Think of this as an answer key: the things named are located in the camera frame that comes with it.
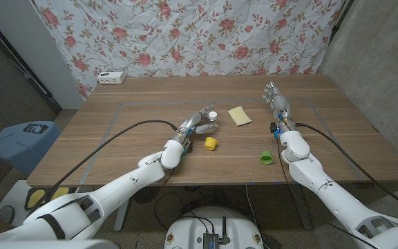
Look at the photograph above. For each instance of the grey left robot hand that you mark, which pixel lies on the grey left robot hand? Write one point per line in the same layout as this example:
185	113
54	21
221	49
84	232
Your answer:
193	124

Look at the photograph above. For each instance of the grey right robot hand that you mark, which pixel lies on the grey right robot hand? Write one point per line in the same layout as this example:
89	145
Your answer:
279	103

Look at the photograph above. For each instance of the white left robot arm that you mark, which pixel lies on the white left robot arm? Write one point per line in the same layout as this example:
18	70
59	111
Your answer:
99	197

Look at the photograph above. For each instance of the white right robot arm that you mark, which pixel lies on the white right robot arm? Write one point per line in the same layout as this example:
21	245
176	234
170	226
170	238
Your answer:
333	197

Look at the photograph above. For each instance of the yellow plastic cup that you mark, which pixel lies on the yellow plastic cup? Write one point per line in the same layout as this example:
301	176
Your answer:
210	143

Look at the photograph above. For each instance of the yellow sponge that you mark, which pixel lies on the yellow sponge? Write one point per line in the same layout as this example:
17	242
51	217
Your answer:
239	116

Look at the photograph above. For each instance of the green plastic cup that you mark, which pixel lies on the green plastic cup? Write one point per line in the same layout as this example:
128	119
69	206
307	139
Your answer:
266	157

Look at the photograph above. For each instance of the black round floor base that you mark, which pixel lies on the black round floor base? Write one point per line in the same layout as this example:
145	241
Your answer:
145	194

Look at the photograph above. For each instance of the floral backdrop cloth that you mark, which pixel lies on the floral backdrop cloth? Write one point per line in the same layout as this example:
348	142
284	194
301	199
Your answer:
185	34

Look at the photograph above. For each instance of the white power strip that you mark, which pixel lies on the white power strip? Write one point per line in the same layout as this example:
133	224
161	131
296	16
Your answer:
111	77

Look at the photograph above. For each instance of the black backdrop stand pole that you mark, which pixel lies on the black backdrop stand pole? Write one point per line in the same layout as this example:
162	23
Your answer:
339	20

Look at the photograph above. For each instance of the white robot torso base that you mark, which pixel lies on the white robot torso base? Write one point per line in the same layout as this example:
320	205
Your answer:
192	228

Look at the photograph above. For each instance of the grey table leg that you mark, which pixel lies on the grey table leg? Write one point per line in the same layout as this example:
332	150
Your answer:
302	211

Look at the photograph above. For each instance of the white table leg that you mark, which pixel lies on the white table leg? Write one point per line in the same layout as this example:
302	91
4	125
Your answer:
123	214

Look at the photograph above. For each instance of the black phone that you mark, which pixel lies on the black phone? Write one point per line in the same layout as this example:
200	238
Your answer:
35	128

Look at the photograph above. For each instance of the blue plastic stool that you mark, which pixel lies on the blue plastic stool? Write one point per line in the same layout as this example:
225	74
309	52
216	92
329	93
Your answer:
23	148

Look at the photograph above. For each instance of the black pedal with yellow pads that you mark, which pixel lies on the black pedal with yellow pads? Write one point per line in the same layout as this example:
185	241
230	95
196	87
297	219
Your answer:
36	198

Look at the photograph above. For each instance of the white robot chest edge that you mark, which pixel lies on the white robot chest edge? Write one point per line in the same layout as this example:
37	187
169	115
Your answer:
47	245

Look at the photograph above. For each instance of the white wall panel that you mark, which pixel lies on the white wall panel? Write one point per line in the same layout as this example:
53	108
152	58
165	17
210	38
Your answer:
36	45

